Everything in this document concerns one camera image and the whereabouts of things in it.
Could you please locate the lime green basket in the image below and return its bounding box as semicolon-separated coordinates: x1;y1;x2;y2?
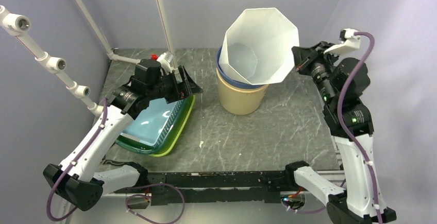
149;96;196;157

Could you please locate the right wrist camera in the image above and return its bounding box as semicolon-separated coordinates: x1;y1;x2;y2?
323;28;361;56

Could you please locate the blue bucket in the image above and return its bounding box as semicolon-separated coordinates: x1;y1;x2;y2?
215;47;266;90

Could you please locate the cream cartoon bucket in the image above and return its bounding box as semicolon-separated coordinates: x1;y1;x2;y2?
216;70;269;115

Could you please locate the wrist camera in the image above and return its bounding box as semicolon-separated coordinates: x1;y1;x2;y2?
323;28;361;56
150;51;176;73

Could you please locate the dark green basket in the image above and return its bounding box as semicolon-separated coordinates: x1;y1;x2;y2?
114;96;191;155

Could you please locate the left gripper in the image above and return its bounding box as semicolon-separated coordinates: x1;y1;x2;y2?
147;65;203;105

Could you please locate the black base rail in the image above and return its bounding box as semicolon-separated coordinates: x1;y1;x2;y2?
102;161;310;206

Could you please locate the light blue perforated basket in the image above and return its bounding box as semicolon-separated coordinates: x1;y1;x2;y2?
121;98;186;150

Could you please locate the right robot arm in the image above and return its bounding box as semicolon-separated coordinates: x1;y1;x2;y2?
284;41;397;223

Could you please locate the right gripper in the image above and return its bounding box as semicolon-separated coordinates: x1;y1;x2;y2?
292;41;341;106

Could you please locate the white octagonal bin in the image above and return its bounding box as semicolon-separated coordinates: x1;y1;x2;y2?
218;8;299;85

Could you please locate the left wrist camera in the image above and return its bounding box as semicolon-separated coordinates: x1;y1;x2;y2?
150;51;176;73

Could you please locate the white PVC pipe frame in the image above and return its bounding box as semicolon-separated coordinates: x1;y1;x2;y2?
1;0;178;117

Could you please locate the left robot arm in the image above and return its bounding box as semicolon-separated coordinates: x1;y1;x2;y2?
43;59;203;221

